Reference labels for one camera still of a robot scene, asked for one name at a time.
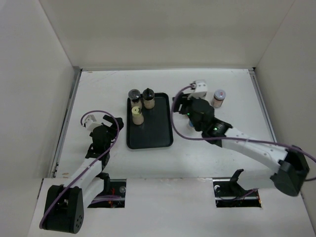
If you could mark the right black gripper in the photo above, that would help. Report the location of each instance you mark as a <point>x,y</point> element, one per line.
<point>183,99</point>

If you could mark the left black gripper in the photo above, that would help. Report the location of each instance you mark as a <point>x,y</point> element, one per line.
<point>114,125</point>

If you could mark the white lid blue band jar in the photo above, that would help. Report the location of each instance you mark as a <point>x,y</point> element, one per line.
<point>190,125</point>

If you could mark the yellow cap spice shaker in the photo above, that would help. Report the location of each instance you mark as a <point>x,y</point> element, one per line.
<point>137,116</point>

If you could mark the black grinder clear lid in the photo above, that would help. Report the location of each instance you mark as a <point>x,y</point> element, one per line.
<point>135,98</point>

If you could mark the silver lid red label jar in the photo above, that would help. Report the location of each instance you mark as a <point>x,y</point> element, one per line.
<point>218,98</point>

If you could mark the black pointed cap bottle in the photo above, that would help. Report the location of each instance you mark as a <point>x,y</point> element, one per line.
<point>148,98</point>

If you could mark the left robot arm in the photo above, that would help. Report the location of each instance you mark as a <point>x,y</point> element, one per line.
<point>89,185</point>

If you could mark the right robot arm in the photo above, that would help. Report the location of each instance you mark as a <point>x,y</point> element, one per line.
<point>287,164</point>

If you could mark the black plastic tray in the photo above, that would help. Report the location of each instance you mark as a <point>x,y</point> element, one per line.
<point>155,131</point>

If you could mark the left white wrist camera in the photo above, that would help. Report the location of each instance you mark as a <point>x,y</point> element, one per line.
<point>90,123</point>

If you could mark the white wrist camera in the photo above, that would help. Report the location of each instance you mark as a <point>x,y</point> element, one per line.
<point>90,123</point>
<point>199,89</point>

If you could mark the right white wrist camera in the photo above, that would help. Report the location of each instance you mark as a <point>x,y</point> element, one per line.
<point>199,89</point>

